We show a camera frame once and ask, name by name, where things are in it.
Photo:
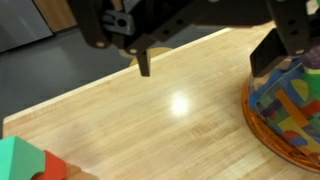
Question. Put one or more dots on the green foam arch block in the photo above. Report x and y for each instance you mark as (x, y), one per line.
(19, 160)

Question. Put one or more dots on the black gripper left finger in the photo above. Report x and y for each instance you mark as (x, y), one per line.
(134, 30)

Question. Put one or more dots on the red foam arch block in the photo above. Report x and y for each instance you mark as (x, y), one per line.
(55, 168)

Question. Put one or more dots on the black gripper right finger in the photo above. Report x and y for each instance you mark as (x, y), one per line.
(290, 37)

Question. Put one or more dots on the clear bag of blocks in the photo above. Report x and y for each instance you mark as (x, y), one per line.
(281, 103)

